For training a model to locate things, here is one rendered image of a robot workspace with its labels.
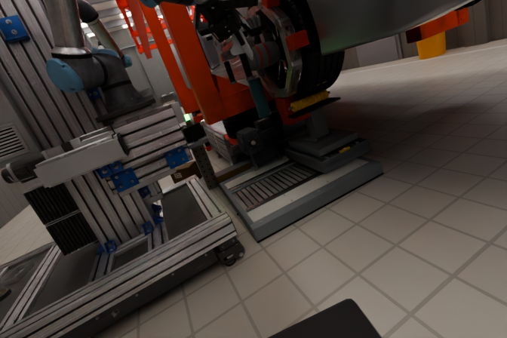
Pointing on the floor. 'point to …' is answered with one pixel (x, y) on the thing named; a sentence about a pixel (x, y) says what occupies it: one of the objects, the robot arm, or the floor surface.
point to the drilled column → (204, 166)
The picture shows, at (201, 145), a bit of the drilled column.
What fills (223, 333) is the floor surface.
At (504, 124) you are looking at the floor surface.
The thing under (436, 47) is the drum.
